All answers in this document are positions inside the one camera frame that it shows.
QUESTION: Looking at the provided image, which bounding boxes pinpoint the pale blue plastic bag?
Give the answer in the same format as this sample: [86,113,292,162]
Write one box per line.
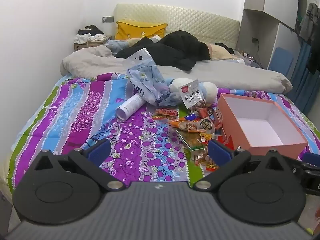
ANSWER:
[126,48,180,107]

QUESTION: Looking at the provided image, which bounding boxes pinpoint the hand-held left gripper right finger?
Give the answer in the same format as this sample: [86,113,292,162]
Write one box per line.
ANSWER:
[191,140,288,193]

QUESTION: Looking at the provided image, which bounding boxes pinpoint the pile of small snack packets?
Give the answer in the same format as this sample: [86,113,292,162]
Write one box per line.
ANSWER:
[167,102,238,172]

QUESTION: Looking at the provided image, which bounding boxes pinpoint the cream quilted headboard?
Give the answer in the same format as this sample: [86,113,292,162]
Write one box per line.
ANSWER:
[114,4,240,50]

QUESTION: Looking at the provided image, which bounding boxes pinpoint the blue jeans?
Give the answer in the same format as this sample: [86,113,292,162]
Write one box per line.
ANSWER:
[104,39,143,55]

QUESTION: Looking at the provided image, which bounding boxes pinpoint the beige pillow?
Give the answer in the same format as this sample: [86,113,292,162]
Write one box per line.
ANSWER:
[207,42,235,60]

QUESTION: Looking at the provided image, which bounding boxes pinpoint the white and blue plush toy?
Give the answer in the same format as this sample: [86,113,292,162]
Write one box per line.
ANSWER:
[165,78,218,105]

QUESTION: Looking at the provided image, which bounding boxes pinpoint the grey hanging jacket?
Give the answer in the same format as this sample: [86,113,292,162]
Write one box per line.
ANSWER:
[299,2,320,42]

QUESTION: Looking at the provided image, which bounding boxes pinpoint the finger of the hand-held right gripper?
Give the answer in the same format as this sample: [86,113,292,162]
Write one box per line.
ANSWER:
[284,152,320,172]

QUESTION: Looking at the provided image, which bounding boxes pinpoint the black jacket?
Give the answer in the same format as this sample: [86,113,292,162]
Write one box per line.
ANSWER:
[115,30,212,71]

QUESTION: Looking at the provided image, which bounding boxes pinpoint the blue board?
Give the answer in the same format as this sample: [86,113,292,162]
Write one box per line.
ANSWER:
[267,47,294,77]

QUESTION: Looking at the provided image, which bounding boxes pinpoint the red and orange snack packet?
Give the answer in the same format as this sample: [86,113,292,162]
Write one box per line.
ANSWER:
[152,108,178,120]

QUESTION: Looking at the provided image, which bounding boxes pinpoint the yellow pillow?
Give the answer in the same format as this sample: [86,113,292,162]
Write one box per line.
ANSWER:
[115,21,168,41]

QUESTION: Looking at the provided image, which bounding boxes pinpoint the black hanging coat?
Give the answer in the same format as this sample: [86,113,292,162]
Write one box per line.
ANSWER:
[306,37,320,74]

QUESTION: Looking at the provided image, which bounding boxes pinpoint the white cylindrical tube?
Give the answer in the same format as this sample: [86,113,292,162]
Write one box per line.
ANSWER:
[116,94,145,120]

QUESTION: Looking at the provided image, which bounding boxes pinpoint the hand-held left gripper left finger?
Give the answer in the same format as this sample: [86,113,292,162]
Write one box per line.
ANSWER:
[34,139,125,193]

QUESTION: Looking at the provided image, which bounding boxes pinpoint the heap of folded clothes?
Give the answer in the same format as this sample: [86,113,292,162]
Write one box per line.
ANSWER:
[76,25,112,44]

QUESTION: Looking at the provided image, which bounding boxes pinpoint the white shrimp snack packet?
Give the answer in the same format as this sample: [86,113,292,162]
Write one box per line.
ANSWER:
[179,79,208,117]

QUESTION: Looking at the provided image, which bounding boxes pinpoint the brown cardboard box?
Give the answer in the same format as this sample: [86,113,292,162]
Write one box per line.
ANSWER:
[73,39,109,52]

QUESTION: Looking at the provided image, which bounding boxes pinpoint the pink cardboard box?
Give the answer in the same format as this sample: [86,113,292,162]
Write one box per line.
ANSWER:
[214,93,308,159]

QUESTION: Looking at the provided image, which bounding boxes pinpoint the grey duvet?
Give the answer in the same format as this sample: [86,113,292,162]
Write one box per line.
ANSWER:
[61,45,293,94]

